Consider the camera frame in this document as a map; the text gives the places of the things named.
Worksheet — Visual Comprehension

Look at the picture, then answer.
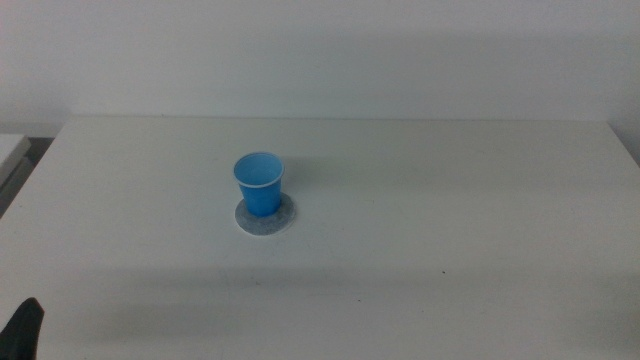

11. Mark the blue plastic cup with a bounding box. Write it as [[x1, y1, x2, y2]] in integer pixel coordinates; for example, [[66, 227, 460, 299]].
[[232, 151, 286, 218]]

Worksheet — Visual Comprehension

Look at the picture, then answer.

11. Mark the round grey cup mat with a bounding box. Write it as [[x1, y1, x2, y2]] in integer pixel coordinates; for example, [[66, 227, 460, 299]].
[[234, 192, 298, 237]]

